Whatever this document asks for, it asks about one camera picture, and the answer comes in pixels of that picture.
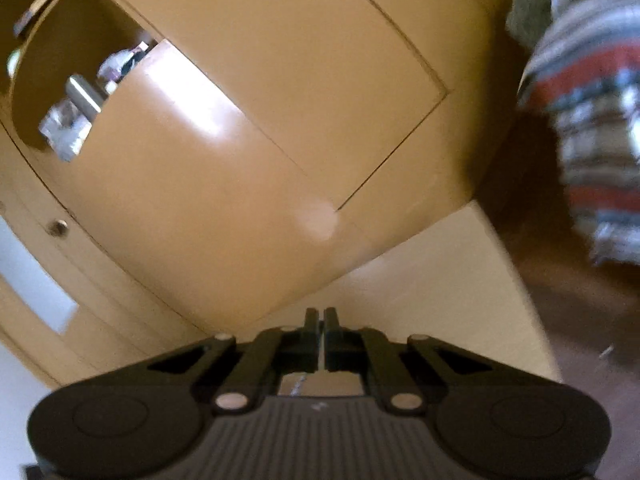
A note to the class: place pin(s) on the metal door knob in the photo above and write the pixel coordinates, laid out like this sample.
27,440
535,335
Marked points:
60,227

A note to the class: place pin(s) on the grey patterned cloth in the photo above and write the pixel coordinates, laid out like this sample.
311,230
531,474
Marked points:
535,0

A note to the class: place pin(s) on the silver cylinder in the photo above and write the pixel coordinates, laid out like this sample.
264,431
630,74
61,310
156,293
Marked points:
85,97

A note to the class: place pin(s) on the wooden door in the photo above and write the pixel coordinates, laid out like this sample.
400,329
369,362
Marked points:
100,285

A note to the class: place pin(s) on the green blurred object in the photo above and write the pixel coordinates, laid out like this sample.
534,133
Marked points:
15,64

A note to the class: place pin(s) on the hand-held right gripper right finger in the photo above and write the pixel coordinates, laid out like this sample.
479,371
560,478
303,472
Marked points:
331,340

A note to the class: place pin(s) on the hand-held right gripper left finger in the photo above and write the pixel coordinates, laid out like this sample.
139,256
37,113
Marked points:
311,340

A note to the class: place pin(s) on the white speckled shoelace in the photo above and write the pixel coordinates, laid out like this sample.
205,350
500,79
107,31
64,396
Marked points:
299,385

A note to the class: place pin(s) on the wooden wardrobe cabinet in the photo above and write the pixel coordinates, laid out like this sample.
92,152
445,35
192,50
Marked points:
300,85

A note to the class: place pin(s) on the striped cloth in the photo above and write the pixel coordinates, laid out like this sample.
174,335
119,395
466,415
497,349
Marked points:
590,110

